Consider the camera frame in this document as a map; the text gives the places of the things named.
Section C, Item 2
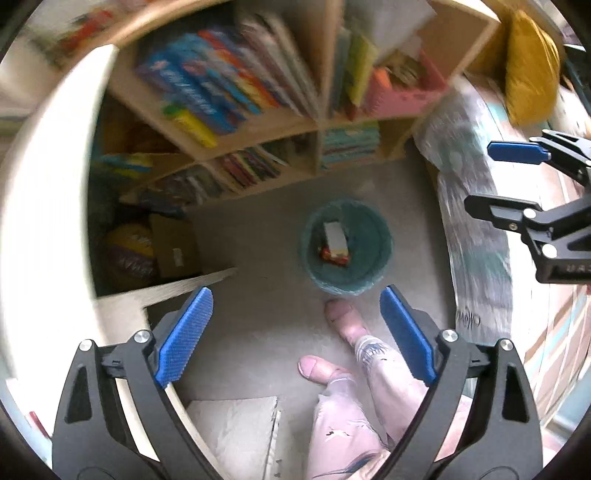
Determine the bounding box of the small red white box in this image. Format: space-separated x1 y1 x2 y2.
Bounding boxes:
322 222 349 257

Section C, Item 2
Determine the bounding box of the row of tall books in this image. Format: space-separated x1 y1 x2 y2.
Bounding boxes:
332 28 384 114

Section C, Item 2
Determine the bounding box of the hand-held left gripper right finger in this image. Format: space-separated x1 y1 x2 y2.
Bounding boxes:
379 285 544 480

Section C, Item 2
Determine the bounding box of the brown cardboard box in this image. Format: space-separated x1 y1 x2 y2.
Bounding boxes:
148 213 204 280

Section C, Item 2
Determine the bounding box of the row of small books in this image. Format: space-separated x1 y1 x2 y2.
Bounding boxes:
217 145 287 190

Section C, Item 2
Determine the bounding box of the striped bed sheet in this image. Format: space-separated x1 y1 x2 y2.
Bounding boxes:
503 124 591 425

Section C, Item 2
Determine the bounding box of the pink storage basket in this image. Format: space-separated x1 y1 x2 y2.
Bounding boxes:
365 51 448 116

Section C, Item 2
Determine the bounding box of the row of pale books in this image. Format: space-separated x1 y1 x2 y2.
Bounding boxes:
240 11 324 116

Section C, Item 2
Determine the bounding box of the wooden bookshelf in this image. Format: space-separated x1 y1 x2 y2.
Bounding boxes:
90 0 504 217

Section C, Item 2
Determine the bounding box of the yellow pillow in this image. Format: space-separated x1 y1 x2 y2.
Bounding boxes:
505 9 561 126

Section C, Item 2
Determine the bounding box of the row of blue books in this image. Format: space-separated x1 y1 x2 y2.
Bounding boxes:
134 30 278 148

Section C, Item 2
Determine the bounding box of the yellow purple bag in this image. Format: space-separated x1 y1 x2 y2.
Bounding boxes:
104 224 155 289

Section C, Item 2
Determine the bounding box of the person's left leg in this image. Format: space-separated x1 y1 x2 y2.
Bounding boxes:
298 355 393 480

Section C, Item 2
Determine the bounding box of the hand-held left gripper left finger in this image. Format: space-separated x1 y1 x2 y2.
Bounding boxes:
52 286 218 480

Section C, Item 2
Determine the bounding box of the teal trash bin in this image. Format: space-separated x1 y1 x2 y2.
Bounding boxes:
301 199 394 296

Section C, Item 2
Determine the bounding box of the stack of teal books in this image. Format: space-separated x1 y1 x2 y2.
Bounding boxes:
321 124 382 169

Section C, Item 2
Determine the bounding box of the grey foam mat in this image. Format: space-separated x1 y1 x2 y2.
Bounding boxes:
187 396 282 480

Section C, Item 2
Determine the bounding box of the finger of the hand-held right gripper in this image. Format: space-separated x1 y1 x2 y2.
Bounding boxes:
487 130 591 185
464 194 591 259

